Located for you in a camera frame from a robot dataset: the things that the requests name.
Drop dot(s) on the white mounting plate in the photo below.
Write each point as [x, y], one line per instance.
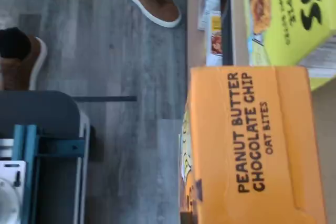
[10, 169]

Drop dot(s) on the brown shoe with white sole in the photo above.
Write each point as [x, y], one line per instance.
[155, 1]
[15, 72]

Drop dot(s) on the black metal shelf beam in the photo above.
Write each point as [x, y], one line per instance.
[225, 11]

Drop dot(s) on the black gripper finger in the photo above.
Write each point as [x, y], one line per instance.
[189, 218]

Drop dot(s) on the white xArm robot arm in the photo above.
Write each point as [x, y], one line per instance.
[8, 203]

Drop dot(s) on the blue metal frame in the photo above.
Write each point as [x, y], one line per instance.
[29, 182]

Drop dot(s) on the orange Bobo's peanut butter box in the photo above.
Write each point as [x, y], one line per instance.
[249, 142]

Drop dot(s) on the green Bobo's apple pie box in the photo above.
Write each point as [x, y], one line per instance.
[288, 11]

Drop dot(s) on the white carton with colourful print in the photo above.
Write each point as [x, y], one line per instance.
[215, 45]
[210, 1]

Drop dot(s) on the grey cart with blue frame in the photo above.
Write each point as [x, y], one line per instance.
[52, 111]

